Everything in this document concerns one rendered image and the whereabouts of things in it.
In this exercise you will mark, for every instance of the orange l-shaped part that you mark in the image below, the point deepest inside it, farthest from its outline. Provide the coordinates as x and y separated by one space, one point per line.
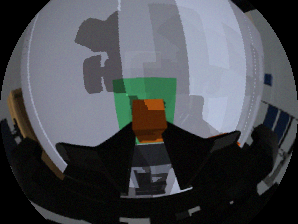
148 120

